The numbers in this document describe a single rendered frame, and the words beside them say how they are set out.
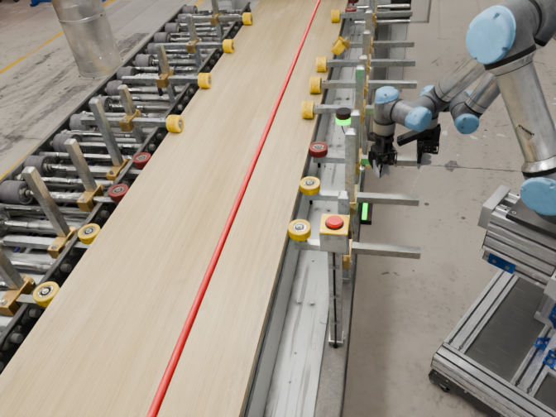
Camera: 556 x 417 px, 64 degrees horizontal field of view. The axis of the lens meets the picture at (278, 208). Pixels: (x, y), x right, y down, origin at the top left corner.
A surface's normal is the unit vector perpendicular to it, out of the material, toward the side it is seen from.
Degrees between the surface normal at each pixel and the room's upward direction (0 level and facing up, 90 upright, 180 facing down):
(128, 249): 0
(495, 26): 85
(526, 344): 0
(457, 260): 0
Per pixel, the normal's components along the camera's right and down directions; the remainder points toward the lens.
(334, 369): -0.10, -0.75
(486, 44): -0.81, 0.36
